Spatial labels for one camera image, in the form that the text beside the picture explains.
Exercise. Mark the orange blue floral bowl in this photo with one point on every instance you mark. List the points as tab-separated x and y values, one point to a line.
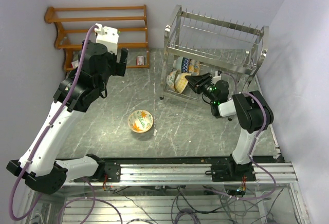
194	67

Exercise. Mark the blue zigzag red bowl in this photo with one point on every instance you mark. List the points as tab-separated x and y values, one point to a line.
184	64

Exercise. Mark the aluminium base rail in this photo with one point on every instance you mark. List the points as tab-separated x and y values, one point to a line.
187	174

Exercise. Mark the white paper card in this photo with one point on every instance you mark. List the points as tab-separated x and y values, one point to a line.
75	64

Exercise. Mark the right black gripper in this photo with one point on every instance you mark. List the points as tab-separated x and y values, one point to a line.
198	81

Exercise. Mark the yellow sunburst patterned bowl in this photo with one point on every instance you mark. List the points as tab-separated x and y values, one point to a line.
181	82

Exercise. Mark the steel dish rack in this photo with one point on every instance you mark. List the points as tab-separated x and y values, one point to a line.
225	45

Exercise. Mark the leaf flower patterned bowl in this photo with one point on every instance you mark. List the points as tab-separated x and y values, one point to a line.
171	78

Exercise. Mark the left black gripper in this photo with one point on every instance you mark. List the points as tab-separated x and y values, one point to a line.
119	68

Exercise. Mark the small red white box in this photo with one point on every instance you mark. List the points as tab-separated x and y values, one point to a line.
140	60

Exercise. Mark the teal dotted bowl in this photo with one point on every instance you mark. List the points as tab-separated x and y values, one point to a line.
178	63

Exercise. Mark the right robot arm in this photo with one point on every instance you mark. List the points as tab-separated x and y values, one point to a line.
253	114

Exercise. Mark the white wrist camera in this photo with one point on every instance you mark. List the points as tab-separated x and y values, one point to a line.
217	74
107	36

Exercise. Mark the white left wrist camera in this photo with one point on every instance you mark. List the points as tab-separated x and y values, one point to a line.
107	36

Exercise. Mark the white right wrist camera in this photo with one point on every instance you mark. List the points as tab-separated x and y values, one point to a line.
217	74

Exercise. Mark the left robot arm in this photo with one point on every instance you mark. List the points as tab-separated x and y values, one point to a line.
46	174

